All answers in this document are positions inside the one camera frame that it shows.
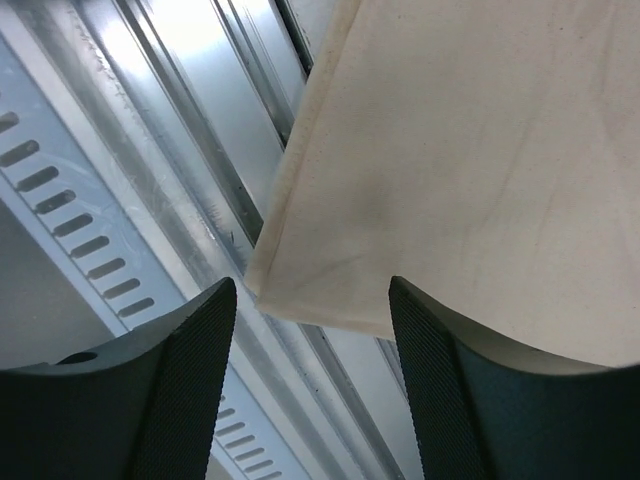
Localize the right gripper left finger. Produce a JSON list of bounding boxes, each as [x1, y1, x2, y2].
[[1, 278, 237, 479]]

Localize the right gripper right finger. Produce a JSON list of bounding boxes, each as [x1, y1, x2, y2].
[[388, 276, 639, 479]]

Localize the beige cloth mat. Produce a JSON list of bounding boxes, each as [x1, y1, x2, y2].
[[246, 1, 639, 367]]

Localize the slotted cable duct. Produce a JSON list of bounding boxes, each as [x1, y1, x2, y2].
[[1, 42, 307, 479]]

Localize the aluminium mounting rail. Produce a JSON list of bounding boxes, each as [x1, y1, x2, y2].
[[1, 1, 422, 479]]

